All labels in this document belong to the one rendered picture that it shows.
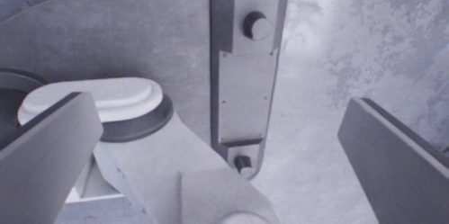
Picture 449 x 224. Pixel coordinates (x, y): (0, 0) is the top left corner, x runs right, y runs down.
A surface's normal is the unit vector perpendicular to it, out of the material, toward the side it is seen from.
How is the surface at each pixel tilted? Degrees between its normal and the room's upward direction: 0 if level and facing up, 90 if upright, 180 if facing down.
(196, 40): 0
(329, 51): 0
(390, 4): 0
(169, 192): 90
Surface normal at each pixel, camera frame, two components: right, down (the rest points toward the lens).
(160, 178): 0.02, -0.86
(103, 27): 0.20, 0.51
